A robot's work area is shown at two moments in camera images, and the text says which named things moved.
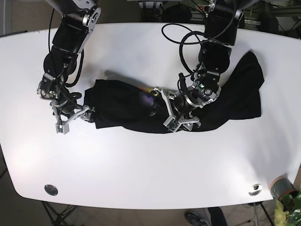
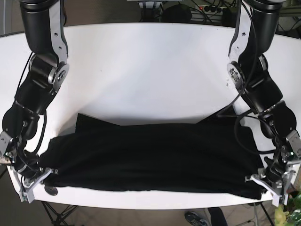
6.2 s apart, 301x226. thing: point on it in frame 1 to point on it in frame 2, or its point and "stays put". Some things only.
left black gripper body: [66, 109] to [27, 173]
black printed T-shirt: [123, 106] to [217, 156]
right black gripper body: [186, 101] to [274, 177]
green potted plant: [288, 211] stays put
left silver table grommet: [51, 189] stays put
